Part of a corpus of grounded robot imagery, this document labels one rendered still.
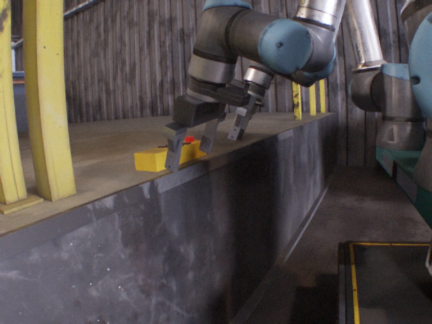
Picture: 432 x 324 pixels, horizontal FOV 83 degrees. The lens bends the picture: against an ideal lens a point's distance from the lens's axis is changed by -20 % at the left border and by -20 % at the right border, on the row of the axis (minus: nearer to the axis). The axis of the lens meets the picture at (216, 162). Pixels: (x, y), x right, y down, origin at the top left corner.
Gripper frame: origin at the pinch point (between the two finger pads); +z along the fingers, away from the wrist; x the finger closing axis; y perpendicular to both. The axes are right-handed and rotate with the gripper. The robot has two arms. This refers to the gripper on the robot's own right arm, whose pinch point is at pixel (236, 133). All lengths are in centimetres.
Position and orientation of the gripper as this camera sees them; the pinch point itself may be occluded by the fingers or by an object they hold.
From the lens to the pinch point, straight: 99.7
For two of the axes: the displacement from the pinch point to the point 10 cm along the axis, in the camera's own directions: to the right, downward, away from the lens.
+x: 2.0, -0.9, 9.8
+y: 9.1, 3.9, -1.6
